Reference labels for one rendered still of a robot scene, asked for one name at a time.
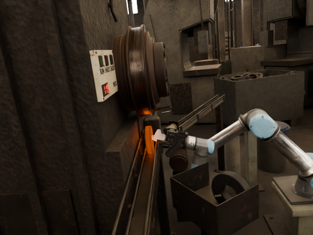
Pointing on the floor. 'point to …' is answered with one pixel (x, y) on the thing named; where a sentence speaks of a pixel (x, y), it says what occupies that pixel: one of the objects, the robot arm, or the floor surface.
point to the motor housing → (182, 160)
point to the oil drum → (206, 62)
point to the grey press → (292, 39)
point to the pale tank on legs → (227, 30)
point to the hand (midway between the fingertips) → (150, 137)
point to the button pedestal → (251, 160)
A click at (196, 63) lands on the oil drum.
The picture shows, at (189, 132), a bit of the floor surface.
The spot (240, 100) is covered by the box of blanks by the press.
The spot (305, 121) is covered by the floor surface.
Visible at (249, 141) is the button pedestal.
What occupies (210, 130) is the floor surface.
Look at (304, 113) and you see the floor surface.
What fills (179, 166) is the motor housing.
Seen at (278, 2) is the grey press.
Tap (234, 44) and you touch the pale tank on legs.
